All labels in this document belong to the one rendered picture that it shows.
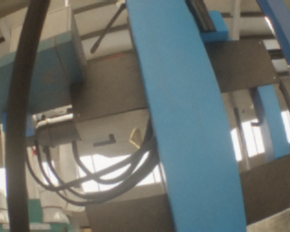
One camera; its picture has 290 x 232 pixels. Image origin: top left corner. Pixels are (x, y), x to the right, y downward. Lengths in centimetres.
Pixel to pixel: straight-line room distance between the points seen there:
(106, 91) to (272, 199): 66
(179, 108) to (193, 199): 23
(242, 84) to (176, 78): 34
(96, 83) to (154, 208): 44
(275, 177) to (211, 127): 36
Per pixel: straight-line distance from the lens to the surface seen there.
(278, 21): 77
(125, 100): 132
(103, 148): 164
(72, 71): 131
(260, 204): 124
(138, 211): 121
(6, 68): 123
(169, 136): 103
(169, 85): 108
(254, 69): 140
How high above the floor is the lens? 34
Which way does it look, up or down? 23 degrees up
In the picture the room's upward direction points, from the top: 12 degrees counter-clockwise
